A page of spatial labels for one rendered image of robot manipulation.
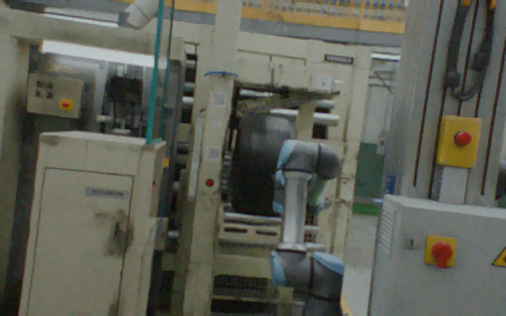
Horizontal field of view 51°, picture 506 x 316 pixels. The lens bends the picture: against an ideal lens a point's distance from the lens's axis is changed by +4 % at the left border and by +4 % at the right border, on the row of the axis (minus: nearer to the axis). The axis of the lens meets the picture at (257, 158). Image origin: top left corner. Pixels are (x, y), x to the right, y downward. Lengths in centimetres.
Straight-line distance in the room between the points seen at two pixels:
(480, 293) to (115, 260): 124
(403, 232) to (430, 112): 38
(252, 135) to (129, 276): 99
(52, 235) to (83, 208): 14
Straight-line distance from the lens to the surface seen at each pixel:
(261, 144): 259
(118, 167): 195
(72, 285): 206
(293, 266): 183
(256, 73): 304
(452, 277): 137
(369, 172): 1204
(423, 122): 154
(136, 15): 310
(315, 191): 212
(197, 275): 286
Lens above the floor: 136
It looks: 3 degrees down
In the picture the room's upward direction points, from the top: 7 degrees clockwise
